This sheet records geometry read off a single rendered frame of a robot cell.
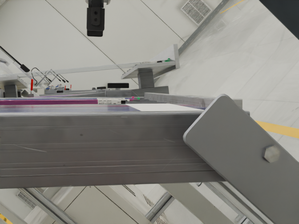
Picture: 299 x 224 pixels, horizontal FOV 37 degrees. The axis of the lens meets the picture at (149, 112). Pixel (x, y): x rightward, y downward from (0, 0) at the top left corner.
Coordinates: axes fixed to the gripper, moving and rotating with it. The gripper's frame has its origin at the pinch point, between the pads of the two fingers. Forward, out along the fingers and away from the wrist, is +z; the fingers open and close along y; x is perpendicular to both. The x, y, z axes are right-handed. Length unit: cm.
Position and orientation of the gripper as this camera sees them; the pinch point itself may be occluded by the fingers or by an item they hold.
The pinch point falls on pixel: (95, 28)
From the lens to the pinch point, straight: 87.8
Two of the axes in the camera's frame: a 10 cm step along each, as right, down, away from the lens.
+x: -9.9, -0.2, -1.3
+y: -1.3, -0.5, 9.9
